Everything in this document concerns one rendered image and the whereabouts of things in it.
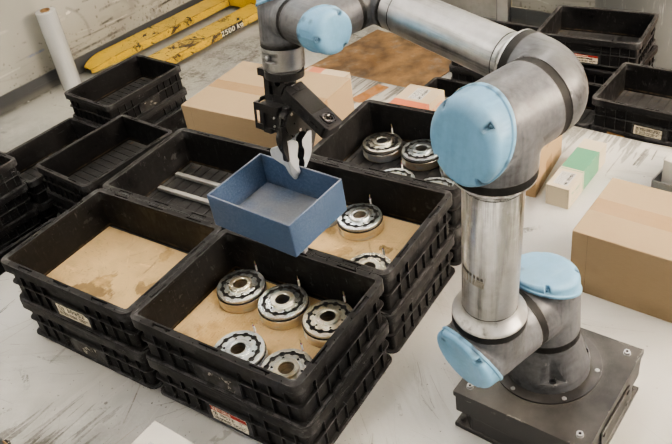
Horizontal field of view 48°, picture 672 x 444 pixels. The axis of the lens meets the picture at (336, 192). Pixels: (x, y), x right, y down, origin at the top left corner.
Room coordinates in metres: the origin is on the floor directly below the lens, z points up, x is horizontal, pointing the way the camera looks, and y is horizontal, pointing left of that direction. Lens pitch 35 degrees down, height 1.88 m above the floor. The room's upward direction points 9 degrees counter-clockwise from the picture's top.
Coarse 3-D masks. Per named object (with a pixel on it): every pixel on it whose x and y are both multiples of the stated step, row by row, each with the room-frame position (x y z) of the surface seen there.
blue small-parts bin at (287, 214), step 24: (240, 168) 1.22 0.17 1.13; (264, 168) 1.25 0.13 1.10; (216, 192) 1.16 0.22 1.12; (240, 192) 1.20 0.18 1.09; (264, 192) 1.22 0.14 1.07; (288, 192) 1.21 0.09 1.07; (312, 192) 1.18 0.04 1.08; (336, 192) 1.11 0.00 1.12; (216, 216) 1.14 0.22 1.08; (240, 216) 1.10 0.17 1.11; (264, 216) 1.05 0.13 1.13; (288, 216) 1.13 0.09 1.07; (312, 216) 1.06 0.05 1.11; (336, 216) 1.10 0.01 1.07; (264, 240) 1.06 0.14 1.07; (288, 240) 1.02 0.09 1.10; (312, 240) 1.05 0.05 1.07
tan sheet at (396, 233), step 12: (384, 216) 1.40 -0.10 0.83; (336, 228) 1.38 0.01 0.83; (384, 228) 1.35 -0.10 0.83; (396, 228) 1.35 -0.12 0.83; (408, 228) 1.34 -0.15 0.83; (324, 240) 1.35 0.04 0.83; (336, 240) 1.34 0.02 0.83; (348, 240) 1.33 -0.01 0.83; (372, 240) 1.32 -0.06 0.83; (384, 240) 1.31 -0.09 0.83; (396, 240) 1.31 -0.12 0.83; (336, 252) 1.30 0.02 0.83; (348, 252) 1.29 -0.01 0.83; (360, 252) 1.28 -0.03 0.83; (372, 252) 1.28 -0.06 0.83; (396, 252) 1.26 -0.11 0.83
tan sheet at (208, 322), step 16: (208, 304) 1.19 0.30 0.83; (192, 320) 1.15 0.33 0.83; (208, 320) 1.15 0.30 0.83; (224, 320) 1.14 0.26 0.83; (240, 320) 1.13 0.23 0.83; (256, 320) 1.12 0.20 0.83; (192, 336) 1.11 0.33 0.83; (208, 336) 1.10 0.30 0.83; (272, 336) 1.07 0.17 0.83; (288, 336) 1.06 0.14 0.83; (304, 336) 1.06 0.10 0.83; (272, 352) 1.03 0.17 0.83
